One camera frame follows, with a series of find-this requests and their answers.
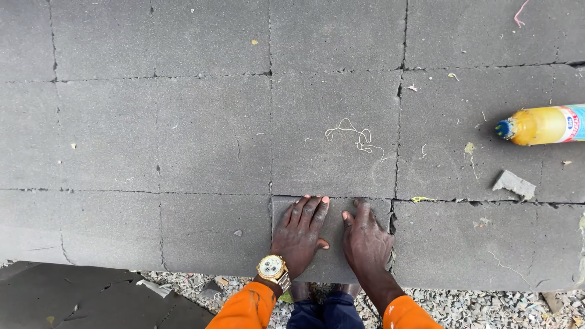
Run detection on white tangled string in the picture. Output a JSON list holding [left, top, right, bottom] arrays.
[[324, 118, 389, 163]]

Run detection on brown shoe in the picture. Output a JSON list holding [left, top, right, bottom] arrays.
[[331, 283, 363, 300], [290, 281, 317, 302]]

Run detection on gray foam scrap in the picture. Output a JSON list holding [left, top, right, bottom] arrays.
[[492, 169, 537, 201]]

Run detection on yellow glue bottle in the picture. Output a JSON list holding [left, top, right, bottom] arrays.
[[495, 104, 585, 146]]

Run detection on small gray foam block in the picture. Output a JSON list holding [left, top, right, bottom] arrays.
[[271, 195, 394, 284]]

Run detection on person's left hand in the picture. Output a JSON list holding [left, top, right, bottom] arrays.
[[271, 196, 331, 281]]

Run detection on person's right hand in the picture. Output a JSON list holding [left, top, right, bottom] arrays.
[[342, 198, 396, 276]]

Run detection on large gray foam sheet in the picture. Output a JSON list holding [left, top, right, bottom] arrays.
[[0, 0, 585, 293]]

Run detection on white paper scrap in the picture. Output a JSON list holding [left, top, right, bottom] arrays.
[[136, 278, 173, 299]]

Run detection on navy trousers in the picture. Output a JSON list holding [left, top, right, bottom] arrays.
[[286, 291, 365, 329]]

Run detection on gold wristwatch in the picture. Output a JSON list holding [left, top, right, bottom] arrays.
[[255, 254, 292, 293]]

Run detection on pink thread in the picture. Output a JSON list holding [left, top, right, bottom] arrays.
[[514, 0, 531, 28]]

